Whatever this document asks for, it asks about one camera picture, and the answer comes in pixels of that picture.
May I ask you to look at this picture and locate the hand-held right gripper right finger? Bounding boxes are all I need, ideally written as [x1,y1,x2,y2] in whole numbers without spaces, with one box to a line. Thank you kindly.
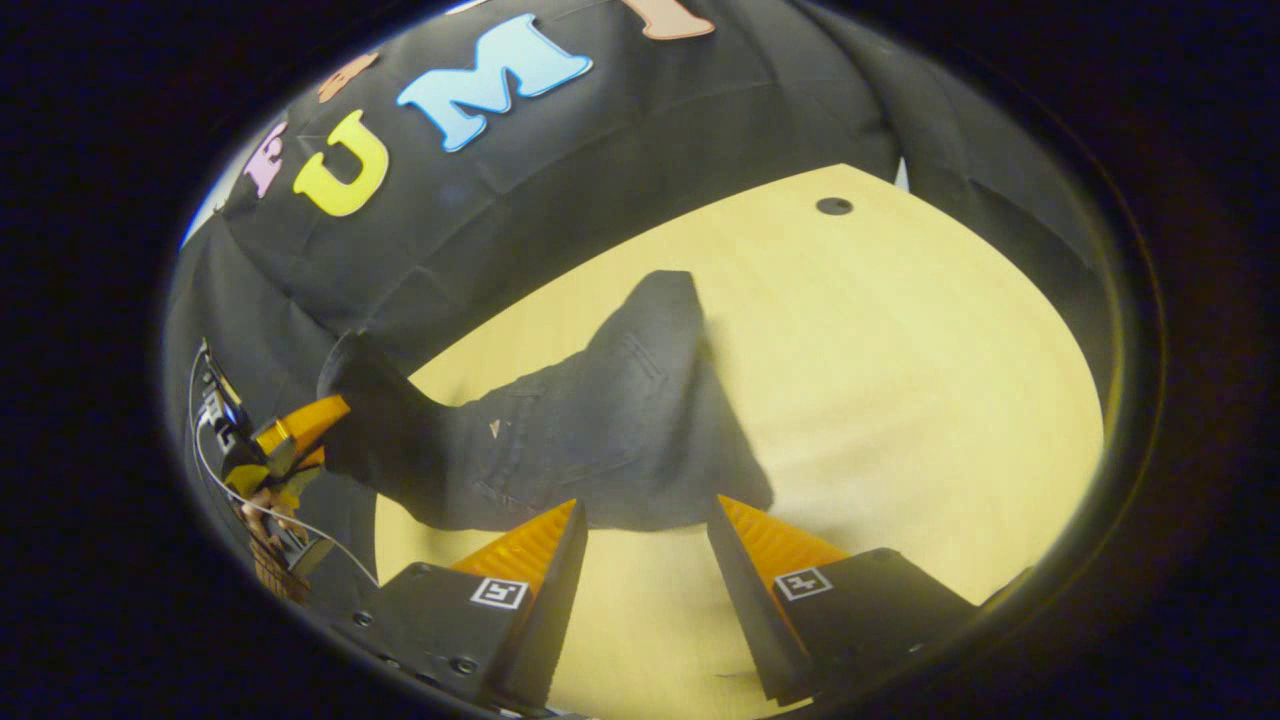
[704,493,983,708]

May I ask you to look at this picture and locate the black backdrop cloth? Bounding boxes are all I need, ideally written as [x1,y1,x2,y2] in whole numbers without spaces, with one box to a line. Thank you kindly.
[165,0,1113,611]

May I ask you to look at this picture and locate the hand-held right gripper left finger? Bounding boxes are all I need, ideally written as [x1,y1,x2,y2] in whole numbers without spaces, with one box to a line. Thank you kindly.
[333,498,591,709]

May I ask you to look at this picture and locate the thin white cable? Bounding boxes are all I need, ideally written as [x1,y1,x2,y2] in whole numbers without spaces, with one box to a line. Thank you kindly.
[188,345,383,591]

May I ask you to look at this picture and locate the dark grey jeans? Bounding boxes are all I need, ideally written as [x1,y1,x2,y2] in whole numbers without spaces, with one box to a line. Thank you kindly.
[318,270,776,533]

